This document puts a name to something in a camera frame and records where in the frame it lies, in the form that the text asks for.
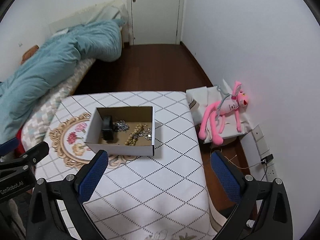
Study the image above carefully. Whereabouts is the patterned white tablecloth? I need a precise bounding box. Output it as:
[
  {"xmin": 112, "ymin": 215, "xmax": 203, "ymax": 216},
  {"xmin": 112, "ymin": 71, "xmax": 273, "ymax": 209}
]
[{"xmin": 36, "ymin": 91, "xmax": 216, "ymax": 239}]

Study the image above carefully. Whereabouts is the wooden bead bracelet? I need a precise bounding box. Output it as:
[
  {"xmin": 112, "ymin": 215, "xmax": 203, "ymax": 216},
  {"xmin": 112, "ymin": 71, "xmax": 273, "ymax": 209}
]
[{"xmin": 124, "ymin": 122, "xmax": 149, "ymax": 146}]

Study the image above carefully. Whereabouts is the white power strip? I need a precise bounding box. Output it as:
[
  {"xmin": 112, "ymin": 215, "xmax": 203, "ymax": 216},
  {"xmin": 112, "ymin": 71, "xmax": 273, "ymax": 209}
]
[{"xmin": 252, "ymin": 125, "xmax": 277, "ymax": 182}]

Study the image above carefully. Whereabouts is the checkered bed mattress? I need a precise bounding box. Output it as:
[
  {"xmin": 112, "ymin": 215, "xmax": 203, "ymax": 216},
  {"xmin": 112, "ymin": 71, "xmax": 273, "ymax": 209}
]
[{"xmin": 22, "ymin": 59, "xmax": 95, "ymax": 151}]

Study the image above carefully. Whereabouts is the white cardboard box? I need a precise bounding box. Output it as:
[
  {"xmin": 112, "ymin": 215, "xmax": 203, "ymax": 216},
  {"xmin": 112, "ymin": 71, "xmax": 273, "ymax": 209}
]
[{"xmin": 84, "ymin": 106, "xmax": 155, "ymax": 157}]

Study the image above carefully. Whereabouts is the teal quilt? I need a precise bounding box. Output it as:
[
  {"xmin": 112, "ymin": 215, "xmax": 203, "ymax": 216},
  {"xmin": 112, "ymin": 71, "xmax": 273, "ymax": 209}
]
[{"xmin": 1, "ymin": 19, "xmax": 125, "ymax": 143}]

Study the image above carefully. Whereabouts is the brown pillow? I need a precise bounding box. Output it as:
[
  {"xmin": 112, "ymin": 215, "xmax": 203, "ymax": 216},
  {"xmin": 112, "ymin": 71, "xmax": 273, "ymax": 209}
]
[{"xmin": 20, "ymin": 45, "xmax": 39, "ymax": 65}]

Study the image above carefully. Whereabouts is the white door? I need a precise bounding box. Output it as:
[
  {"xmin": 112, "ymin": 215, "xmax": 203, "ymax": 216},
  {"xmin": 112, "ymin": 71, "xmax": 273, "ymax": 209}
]
[{"xmin": 127, "ymin": 0, "xmax": 184, "ymax": 46}]

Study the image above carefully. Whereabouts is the black charger plug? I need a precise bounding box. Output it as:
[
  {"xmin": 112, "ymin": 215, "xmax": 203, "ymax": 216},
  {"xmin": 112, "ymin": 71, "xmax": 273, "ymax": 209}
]
[{"xmin": 261, "ymin": 154, "xmax": 274, "ymax": 165}]

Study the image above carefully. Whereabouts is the white cloth covered box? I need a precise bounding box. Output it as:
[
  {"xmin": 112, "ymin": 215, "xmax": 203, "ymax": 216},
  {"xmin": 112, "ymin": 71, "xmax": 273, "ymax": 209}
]
[{"xmin": 186, "ymin": 81, "xmax": 253, "ymax": 146}]

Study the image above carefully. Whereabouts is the pink panther plush toy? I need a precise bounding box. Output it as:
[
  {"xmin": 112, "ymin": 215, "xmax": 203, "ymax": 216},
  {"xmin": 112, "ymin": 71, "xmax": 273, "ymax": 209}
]
[{"xmin": 198, "ymin": 81, "xmax": 249, "ymax": 146}]

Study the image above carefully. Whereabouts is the black smart watch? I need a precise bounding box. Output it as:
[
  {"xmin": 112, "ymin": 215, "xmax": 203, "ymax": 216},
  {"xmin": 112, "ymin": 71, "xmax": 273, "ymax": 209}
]
[{"xmin": 101, "ymin": 115, "xmax": 114, "ymax": 142}]

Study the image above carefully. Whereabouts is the red blanket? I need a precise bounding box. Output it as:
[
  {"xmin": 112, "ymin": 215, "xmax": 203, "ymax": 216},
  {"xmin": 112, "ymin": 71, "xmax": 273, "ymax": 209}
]
[{"xmin": 15, "ymin": 128, "xmax": 25, "ymax": 155}]

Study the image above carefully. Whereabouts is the silver chain necklace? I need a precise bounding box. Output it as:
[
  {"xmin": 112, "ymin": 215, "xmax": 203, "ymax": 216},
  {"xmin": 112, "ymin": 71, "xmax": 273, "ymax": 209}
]
[{"xmin": 114, "ymin": 120, "xmax": 130, "ymax": 132}]

